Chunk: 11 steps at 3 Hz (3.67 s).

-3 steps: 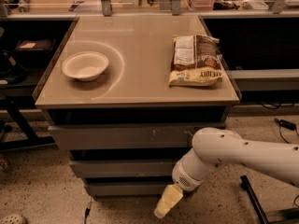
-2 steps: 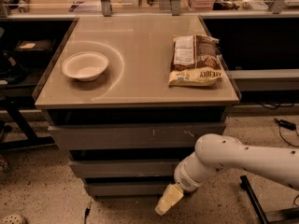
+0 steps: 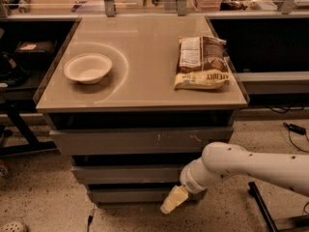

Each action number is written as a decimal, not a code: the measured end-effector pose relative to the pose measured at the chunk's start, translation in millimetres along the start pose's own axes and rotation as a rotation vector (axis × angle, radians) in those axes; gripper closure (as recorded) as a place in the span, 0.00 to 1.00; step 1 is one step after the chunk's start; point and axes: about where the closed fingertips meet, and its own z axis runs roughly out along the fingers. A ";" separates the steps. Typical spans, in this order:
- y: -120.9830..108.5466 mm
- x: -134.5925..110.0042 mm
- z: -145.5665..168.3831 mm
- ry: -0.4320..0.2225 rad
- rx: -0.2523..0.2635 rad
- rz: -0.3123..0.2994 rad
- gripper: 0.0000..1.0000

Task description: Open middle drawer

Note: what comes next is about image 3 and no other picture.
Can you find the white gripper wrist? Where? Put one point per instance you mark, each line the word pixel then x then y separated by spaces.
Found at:
pixel 188 180

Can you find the grey drawer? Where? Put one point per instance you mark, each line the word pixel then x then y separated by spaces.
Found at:
pixel 137 141
pixel 127 195
pixel 127 174

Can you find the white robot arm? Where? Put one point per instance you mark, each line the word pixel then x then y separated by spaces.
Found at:
pixel 220 161

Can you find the grey top drawer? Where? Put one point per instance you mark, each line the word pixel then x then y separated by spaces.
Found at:
pixel 137 141

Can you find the grey bottom drawer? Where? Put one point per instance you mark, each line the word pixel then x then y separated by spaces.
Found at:
pixel 127 195

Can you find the grey drawer cabinet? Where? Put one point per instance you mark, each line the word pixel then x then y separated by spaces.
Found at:
pixel 139 90

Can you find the black metal stand base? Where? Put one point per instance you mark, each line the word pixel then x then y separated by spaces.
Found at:
pixel 288 224

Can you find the brown yellow snack bag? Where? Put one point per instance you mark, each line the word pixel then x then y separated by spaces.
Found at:
pixel 201 64

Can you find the black power adapter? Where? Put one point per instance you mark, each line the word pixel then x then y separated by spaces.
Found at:
pixel 295 128

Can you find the white paper bowl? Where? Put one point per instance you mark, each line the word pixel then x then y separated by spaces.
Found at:
pixel 88 68

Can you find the white perforated shoe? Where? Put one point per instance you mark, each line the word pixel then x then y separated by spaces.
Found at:
pixel 14 226

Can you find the black box with label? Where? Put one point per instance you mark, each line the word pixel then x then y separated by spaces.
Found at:
pixel 35 55

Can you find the black table leg frame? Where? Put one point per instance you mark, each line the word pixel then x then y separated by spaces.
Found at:
pixel 33 144

